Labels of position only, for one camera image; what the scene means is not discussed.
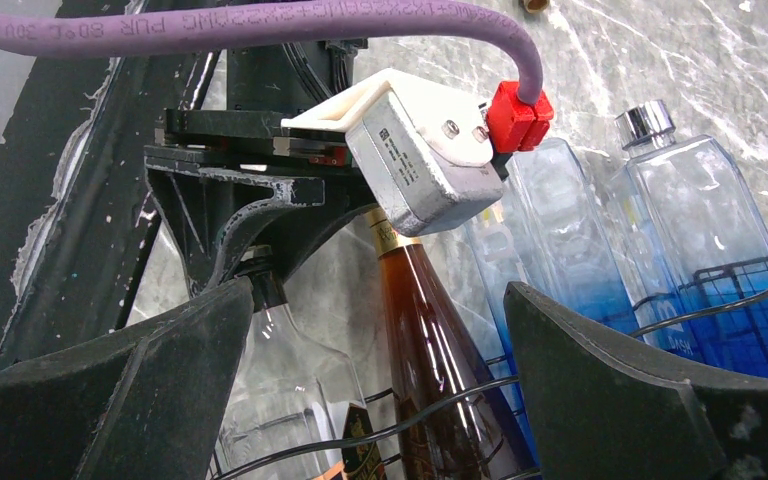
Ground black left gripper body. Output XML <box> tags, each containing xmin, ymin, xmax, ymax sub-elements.
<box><xmin>155</xmin><ymin>39</ymin><xmax>368</xmax><ymax>173</ymax></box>

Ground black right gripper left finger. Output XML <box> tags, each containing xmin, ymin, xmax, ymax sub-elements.
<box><xmin>0</xmin><ymin>278</ymin><xmax>253</xmax><ymax>479</ymax></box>

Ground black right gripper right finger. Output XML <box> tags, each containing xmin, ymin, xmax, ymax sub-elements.
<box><xmin>504</xmin><ymin>282</ymin><xmax>768</xmax><ymax>479</ymax></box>

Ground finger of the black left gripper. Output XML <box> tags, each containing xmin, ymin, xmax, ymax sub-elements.
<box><xmin>145</xmin><ymin>155</ymin><xmax>375</xmax><ymax>295</ymax></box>

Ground clear black-capped bottle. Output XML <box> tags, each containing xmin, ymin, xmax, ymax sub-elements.
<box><xmin>217</xmin><ymin>245</ymin><xmax>373</xmax><ymax>470</ymax></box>

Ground brown gold-capped wine bottle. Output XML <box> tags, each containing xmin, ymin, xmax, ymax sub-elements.
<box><xmin>365</xmin><ymin>207</ymin><xmax>535</xmax><ymax>479</ymax></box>

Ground clear blue bottle upper left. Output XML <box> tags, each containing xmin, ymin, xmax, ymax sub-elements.
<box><xmin>607</xmin><ymin>100</ymin><xmax>768</xmax><ymax>378</ymax></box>

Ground clear blue bottle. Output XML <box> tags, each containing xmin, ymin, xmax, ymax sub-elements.
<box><xmin>607</xmin><ymin>100</ymin><xmax>768</xmax><ymax>378</ymax></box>
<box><xmin>463</xmin><ymin>137</ymin><xmax>644</xmax><ymax>465</ymax></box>

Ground clear blue bottle lower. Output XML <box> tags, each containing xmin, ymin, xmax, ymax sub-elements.
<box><xmin>463</xmin><ymin>137</ymin><xmax>644</xmax><ymax>465</ymax></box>

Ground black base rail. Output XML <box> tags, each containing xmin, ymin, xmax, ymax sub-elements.
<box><xmin>0</xmin><ymin>53</ymin><xmax>217</xmax><ymax>369</ymax></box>

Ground black wire wine rack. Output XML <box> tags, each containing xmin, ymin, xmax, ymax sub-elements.
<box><xmin>207</xmin><ymin>259</ymin><xmax>768</xmax><ymax>479</ymax></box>

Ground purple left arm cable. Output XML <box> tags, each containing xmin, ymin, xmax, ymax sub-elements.
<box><xmin>0</xmin><ymin>0</ymin><xmax>544</xmax><ymax>106</ymax></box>

